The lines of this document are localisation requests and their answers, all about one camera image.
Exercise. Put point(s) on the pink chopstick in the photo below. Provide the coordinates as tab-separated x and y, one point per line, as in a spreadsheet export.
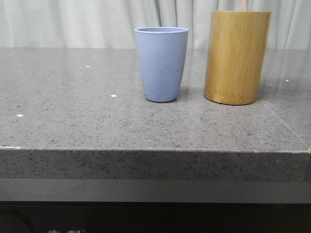
244	5

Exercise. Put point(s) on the bamboo cylindrical holder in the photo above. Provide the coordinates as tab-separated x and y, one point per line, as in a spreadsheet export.
237	44

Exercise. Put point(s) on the blue plastic cup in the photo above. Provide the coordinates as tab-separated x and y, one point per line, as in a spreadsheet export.
161	59

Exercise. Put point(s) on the grey-white curtain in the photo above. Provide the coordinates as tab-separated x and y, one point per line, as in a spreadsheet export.
103	23

